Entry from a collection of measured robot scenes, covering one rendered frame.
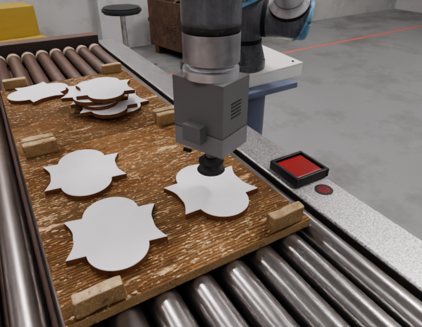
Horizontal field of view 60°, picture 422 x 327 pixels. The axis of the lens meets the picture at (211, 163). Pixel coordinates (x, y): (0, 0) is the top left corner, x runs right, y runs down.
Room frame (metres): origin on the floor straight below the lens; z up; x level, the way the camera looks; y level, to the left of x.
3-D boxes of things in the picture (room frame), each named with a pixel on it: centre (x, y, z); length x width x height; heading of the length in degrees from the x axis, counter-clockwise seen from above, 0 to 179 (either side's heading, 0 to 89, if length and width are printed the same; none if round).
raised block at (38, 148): (0.60, 0.32, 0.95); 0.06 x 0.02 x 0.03; 121
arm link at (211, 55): (0.48, 0.00, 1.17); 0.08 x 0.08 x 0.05
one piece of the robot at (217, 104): (0.47, 0.01, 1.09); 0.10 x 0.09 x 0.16; 144
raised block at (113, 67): (1.09, 0.30, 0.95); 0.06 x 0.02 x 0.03; 121
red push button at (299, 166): (0.57, -0.16, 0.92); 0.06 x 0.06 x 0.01; 30
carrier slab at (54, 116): (0.86, 0.32, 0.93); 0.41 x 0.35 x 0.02; 31
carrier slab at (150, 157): (0.50, 0.11, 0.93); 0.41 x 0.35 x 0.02; 31
